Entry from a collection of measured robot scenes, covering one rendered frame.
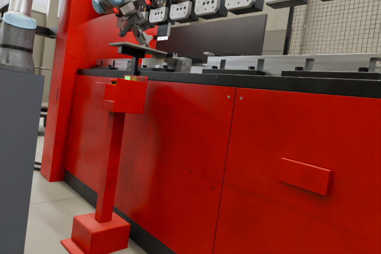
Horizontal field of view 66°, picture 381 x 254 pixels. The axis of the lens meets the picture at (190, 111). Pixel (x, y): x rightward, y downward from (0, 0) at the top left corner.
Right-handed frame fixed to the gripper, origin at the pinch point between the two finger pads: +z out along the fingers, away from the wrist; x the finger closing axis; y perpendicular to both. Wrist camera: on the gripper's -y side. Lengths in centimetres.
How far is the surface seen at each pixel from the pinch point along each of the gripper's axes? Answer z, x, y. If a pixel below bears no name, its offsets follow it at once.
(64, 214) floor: 59, 20, -86
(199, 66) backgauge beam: 25.6, -2.9, 24.3
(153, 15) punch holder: -12.8, 6.1, 17.0
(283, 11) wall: 190, 540, 690
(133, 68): 5.6, -2.5, -12.9
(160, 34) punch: -1.6, 2.5, 13.2
